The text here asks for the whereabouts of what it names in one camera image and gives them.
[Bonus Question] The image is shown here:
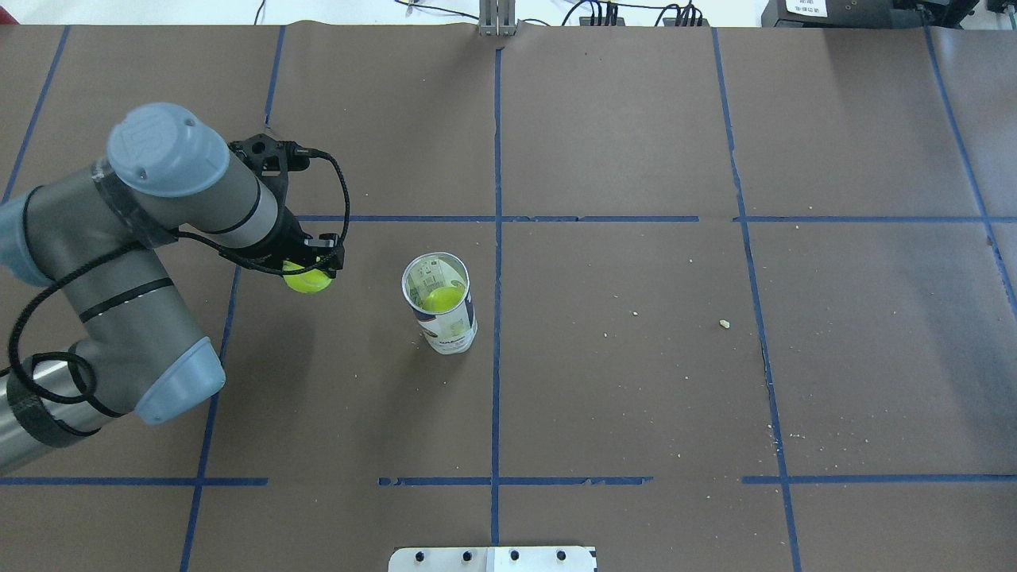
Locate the clear tennis ball can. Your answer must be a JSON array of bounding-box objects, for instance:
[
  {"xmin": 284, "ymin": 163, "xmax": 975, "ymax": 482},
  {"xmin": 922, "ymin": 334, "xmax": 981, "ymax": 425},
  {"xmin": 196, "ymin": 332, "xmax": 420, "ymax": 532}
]
[{"xmin": 402, "ymin": 251, "xmax": 478, "ymax": 355}]

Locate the white pedestal column base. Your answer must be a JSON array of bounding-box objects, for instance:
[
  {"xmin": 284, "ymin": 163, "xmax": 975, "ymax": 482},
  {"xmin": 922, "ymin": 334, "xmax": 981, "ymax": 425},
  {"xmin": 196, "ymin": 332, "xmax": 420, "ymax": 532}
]
[{"xmin": 388, "ymin": 544, "xmax": 598, "ymax": 571}]

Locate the aluminium frame post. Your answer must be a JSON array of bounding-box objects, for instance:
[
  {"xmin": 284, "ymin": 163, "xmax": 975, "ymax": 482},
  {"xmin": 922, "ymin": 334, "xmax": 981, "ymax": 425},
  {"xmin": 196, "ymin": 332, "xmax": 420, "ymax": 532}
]
[{"xmin": 478, "ymin": 0, "xmax": 518, "ymax": 37}]

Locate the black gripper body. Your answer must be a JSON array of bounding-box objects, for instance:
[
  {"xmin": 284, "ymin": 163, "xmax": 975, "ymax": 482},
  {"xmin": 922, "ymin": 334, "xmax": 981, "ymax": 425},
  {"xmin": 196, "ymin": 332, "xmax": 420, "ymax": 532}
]
[{"xmin": 254, "ymin": 209, "xmax": 346, "ymax": 276}]

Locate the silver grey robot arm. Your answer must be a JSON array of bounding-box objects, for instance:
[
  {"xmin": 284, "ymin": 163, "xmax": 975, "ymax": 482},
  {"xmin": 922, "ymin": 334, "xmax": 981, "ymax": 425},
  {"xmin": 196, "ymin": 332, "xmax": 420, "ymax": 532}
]
[{"xmin": 2, "ymin": 102, "xmax": 346, "ymax": 474}]

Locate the black computer box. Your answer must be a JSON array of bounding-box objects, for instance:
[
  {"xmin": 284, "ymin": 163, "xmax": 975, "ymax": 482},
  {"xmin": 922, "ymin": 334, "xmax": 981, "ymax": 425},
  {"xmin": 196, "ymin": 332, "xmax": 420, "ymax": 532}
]
[{"xmin": 760, "ymin": 1, "xmax": 925, "ymax": 28}]

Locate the tennis ball inside can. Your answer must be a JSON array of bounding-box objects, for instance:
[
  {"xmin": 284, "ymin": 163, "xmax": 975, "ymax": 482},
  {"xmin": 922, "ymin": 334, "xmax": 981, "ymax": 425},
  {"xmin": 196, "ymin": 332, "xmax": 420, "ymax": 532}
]
[{"xmin": 419, "ymin": 286, "xmax": 466, "ymax": 314}]

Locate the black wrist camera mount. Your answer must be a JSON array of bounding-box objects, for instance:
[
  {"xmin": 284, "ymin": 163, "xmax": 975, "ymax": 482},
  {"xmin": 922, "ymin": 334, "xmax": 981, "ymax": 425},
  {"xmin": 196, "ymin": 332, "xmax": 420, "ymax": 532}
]
[{"xmin": 226, "ymin": 134, "xmax": 311, "ymax": 195}]

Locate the yellow tennis ball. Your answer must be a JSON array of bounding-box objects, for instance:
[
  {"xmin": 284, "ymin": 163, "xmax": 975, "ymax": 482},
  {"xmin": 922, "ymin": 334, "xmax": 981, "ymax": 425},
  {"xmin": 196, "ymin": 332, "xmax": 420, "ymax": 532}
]
[{"xmin": 282, "ymin": 261, "xmax": 334, "ymax": 294}]

